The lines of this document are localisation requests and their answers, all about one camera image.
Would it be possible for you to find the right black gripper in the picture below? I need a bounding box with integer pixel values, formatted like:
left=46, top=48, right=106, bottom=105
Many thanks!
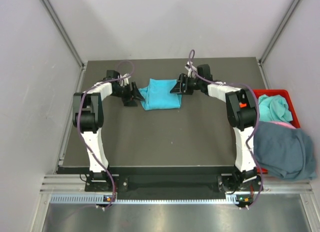
left=169, top=74, right=202, bottom=95

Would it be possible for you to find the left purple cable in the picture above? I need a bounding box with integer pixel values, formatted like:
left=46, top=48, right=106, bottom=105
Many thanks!
left=76, top=60, right=137, bottom=209

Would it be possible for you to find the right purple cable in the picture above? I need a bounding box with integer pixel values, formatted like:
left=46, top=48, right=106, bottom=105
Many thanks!
left=187, top=49, right=265, bottom=209

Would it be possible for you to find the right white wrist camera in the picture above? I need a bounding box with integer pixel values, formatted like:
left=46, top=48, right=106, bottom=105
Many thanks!
left=184, top=63, right=197, bottom=78

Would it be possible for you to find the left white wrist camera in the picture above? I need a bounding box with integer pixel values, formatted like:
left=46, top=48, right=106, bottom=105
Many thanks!
left=118, top=73, right=131, bottom=87

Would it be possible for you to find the red plastic bin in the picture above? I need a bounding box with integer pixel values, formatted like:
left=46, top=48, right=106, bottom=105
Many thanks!
left=254, top=89, right=301, bottom=174

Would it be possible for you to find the grey blue t shirt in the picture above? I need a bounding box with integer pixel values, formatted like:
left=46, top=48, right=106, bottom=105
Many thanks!
left=254, top=121, right=317, bottom=181

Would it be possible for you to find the aluminium frame post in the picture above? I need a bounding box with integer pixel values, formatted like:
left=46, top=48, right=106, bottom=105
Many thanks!
left=40, top=0, right=85, bottom=68
left=258, top=0, right=302, bottom=67

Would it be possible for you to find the purple cable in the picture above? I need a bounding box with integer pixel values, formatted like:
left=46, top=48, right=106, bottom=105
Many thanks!
left=76, top=60, right=137, bottom=209
left=187, top=49, right=265, bottom=209

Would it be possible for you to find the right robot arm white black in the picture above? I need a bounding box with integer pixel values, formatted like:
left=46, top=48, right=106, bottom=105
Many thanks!
left=170, top=62, right=258, bottom=190

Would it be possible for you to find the grey slotted cable duct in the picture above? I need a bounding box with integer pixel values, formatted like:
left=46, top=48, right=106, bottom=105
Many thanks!
left=50, top=194, right=249, bottom=205

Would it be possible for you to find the right aluminium frame post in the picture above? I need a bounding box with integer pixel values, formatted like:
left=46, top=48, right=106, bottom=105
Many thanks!
left=258, top=0, right=302, bottom=67

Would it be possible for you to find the pink t shirt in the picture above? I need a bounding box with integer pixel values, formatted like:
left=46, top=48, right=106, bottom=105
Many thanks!
left=271, top=121, right=295, bottom=129

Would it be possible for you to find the teal green t shirt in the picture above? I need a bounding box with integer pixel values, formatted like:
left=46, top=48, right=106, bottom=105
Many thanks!
left=258, top=94, right=293, bottom=123

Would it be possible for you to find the left aluminium frame post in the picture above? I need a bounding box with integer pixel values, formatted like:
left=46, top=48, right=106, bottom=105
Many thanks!
left=40, top=0, right=85, bottom=68

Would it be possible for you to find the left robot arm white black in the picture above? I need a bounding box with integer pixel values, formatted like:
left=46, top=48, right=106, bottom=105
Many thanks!
left=72, top=70, right=145, bottom=191

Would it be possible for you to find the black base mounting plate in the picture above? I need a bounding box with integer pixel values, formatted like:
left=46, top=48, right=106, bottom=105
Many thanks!
left=56, top=166, right=264, bottom=199

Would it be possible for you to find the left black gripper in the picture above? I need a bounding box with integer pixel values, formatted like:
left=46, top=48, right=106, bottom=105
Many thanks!
left=112, top=81, right=145, bottom=106

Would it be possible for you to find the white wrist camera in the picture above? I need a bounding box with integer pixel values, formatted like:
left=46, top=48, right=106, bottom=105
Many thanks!
left=118, top=73, right=131, bottom=87
left=184, top=63, right=197, bottom=78

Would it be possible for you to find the bright cyan t shirt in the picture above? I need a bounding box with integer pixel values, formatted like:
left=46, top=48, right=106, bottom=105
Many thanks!
left=138, top=79, right=182, bottom=111

